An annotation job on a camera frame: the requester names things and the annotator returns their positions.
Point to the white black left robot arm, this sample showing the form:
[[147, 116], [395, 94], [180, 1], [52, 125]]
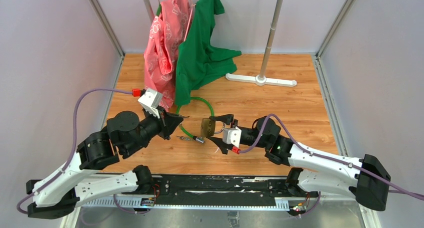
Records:
[[124, 135]]

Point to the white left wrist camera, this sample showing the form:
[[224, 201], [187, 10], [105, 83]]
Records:
[[150, 100]]

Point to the white clothes rack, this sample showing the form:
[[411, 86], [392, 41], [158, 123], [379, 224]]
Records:
[[259, 79]]

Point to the pink patterned garment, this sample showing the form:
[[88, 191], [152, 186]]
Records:
[[166, 33]]

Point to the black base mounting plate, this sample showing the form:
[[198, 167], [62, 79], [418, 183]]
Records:
[[221, 190]]

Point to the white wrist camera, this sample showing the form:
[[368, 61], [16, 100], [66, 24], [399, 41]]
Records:
[[150, 100], [232, 136]]

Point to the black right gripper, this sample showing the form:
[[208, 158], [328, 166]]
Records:
[[228, 119]]

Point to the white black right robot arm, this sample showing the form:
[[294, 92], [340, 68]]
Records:
[[363, 179]]

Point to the green t-shirt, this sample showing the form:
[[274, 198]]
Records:
[[199, 62]]

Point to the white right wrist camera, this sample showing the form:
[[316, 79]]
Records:
[[232, 136]]

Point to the brass padlock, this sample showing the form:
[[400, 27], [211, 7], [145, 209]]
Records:
[[210, 127]]

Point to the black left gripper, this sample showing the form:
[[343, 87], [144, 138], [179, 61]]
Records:
[[171, 121]]

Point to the aluminium frame rail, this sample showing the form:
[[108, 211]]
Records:
[[136, 210]]

